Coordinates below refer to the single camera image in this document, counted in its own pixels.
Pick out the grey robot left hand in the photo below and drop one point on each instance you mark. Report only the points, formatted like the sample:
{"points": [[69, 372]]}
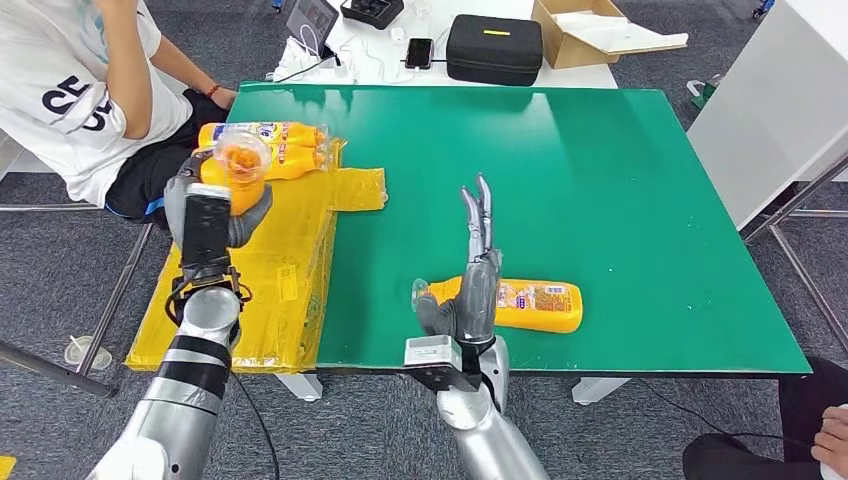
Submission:
{"points": [[255, 215]]}

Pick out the person's hand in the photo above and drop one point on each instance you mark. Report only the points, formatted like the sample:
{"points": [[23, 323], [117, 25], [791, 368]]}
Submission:
{"points": [[835, 440]]}

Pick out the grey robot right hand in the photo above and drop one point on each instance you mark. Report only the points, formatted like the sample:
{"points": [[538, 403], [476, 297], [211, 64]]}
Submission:
{"points": [[478, 298]]}

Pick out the person's left hand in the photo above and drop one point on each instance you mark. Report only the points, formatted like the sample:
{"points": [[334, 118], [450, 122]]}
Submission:
{"points": [[225, 98]]}

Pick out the orange detergent bottle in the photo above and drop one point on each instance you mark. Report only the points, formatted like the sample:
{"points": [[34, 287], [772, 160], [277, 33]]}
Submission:
{"points": [[543, 314], [245, 195], [298, 166], [291, 134]]}

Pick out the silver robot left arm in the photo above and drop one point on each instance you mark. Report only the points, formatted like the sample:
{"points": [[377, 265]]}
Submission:
{"points": [[192, 371]]}

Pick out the person's left forearm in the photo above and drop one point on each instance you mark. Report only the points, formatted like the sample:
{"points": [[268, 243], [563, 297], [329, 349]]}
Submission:
{"points": [[185, 66]]}

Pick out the person's right forearm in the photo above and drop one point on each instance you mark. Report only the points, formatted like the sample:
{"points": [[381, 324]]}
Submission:
{"points": [[126, 66]]}

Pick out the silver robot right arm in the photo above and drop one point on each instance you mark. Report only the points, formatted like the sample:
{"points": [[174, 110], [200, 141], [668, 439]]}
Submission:
{"points": [[484, 437]]}

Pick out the white power strip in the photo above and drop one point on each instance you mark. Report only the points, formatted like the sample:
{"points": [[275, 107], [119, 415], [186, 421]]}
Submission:
{"points": [[295, 64]]}

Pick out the yellow taped cardboard mat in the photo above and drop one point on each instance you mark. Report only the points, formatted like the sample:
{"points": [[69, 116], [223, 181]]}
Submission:
{"points": [[285, 298]]}

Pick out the person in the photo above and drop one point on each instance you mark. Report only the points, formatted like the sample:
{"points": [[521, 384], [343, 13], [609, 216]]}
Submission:
{"points": [[40, 66], [729, 464]]}

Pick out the grey tablet on stand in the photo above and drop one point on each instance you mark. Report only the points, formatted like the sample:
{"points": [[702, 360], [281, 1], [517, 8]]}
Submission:
{"points": [[311, 20]]}

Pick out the white table foot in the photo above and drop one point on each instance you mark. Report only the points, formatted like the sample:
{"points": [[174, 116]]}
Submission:
{"points": [[299, 388], [599, 391]]}

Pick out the black plastic tray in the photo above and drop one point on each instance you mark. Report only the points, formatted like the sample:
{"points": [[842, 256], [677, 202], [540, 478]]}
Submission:
{"points": [[371, 12]]}

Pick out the green table board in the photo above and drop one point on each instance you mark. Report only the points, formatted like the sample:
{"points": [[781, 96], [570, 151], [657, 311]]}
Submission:
{"points": [[629, 199]]}

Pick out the small white charger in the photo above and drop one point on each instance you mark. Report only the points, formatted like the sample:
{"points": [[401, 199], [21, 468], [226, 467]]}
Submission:
{"points": [[397, 34]]}

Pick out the black smartphone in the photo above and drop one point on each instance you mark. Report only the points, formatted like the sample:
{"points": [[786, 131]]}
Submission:
{"points": [[418, 53]]}

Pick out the grey metal table legs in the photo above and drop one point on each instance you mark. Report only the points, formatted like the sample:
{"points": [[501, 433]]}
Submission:
{"points": [[821, 213]]}

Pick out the clear plastic cup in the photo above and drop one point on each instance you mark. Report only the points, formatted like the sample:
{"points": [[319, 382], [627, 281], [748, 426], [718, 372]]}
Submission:
{"points": [[73, 355]]}

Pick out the black zip case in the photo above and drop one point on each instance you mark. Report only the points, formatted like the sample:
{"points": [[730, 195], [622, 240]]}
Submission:
{"points": [[493, 53]]}

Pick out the brown cardboard box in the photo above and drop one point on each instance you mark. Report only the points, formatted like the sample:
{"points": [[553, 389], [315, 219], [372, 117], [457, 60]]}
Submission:
{"points": [[566, 50]]}

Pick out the white foam sheet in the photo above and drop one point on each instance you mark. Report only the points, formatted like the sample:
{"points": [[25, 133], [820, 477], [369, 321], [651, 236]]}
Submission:
{"points": [[619, 36]]}

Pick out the green and white bag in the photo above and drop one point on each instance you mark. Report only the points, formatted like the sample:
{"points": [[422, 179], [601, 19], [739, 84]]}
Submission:
{"points": [[704, 94]]}

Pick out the white side table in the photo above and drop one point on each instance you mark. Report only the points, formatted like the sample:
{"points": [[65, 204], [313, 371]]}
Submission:
{"points": [[765, 119]]}

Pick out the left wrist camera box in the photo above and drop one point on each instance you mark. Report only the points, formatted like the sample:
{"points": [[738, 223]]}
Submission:
{"points": [[206, 232]]}

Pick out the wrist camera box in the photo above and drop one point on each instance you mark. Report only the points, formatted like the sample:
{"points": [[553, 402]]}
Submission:
{"points": [[430, 351], [206, 232]]}

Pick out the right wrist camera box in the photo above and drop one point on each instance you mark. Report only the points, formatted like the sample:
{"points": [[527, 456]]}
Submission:
{"points": [[430, 351]]}

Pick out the grey metal chair frame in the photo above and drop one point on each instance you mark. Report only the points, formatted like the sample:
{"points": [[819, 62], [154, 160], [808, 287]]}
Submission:
{"points": [[40, 366]]}

